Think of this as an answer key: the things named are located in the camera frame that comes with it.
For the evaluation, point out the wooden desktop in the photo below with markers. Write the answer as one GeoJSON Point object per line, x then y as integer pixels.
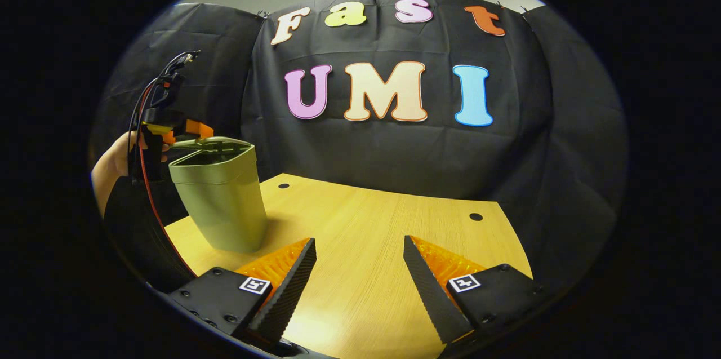
{"type": "Point", "coordinates": [366, 235]}

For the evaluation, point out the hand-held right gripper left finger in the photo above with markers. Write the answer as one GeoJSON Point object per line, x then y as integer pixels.
{"type": "Point", "coordinates": [290, 291]}

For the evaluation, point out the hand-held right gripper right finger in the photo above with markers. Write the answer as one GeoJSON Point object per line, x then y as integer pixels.
{"type": "Point", "coordinates": [434, 291]}

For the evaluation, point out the pale green garbage bin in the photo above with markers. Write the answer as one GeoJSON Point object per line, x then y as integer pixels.
{"type": "Point", "coordinates": [222, 207]}

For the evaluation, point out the black backdrop cloth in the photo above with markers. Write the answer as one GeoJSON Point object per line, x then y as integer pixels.
{"type": "Point", "coordinates": [366, 150]}

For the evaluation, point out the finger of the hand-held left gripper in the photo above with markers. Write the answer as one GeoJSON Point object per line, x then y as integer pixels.
{"type": "Point", "coordinates": [197, 131]}

